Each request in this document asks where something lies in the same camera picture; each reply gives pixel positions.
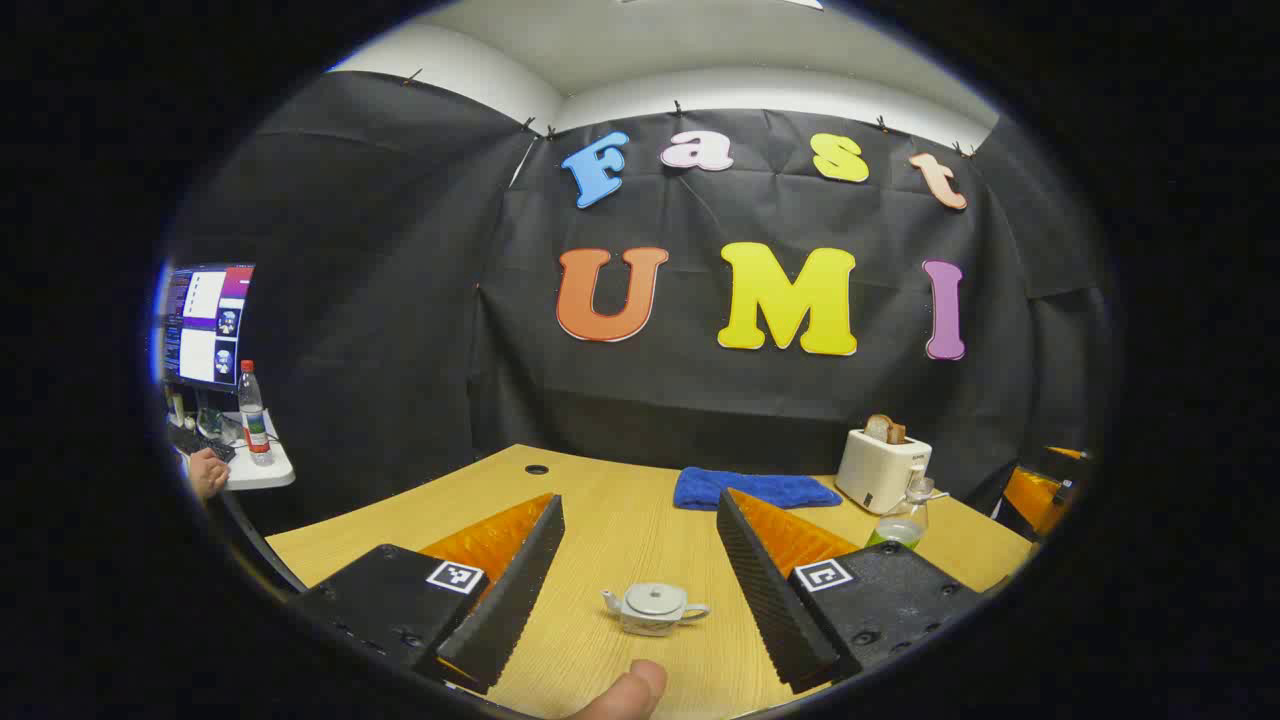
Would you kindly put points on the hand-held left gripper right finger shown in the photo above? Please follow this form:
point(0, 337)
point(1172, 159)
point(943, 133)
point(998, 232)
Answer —
point(765, 600)

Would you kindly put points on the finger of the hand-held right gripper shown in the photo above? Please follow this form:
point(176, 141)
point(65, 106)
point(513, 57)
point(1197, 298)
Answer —
point(1068, 456)
point(1030, 500)

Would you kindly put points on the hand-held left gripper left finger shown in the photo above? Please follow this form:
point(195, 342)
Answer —
point(515, 600)

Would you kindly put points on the white teacup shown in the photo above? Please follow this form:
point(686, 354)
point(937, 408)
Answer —
point(650, 626)

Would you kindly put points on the green label water bottle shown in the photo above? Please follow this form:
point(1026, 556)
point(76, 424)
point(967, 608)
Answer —
point(898, 530)

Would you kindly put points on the red cap plastic bottle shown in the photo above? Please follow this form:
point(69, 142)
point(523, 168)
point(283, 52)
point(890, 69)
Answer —
point(255, 420)

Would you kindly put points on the blue towel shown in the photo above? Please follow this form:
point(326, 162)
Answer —
point(750, 488)

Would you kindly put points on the white toaster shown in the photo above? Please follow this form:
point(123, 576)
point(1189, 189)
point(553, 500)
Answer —
point(880, 470)

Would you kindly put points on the bread slice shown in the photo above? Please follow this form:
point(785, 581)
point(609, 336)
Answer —
point(885, 430)

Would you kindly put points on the small white side table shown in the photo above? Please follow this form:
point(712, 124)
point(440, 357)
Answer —
point(262, 472)

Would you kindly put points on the black keyboard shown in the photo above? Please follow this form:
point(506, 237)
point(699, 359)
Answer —
point(200, 442)

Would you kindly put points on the computer monitor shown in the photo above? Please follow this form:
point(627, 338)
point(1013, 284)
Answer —
point(210, 325)

